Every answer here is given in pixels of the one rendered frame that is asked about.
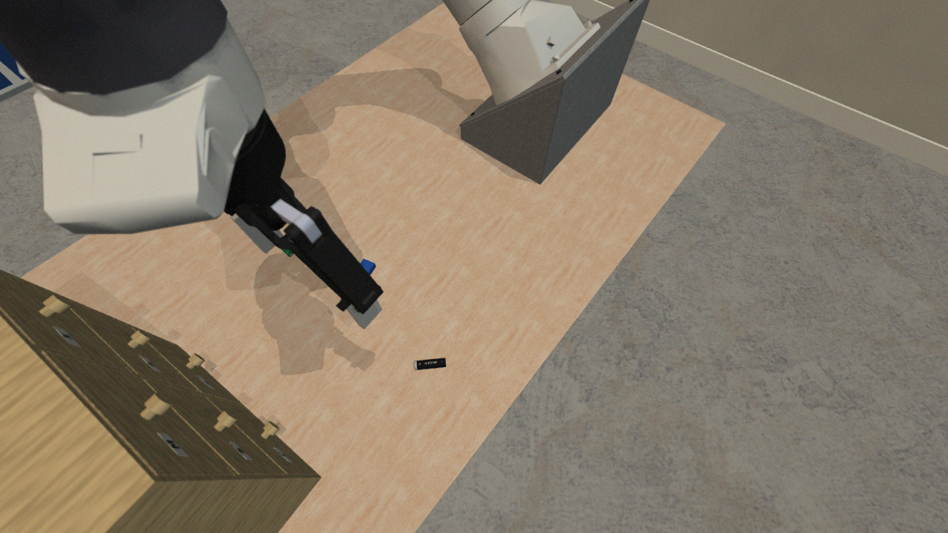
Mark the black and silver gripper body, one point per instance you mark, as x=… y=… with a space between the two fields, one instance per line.
x=257 y=173

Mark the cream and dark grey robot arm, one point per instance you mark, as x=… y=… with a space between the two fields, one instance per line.
x=144 y=104

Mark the black aa battery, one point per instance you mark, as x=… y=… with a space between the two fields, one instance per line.
x=430 y=364

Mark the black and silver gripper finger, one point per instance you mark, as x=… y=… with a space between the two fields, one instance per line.
x=331 y=261
x=260 y=240

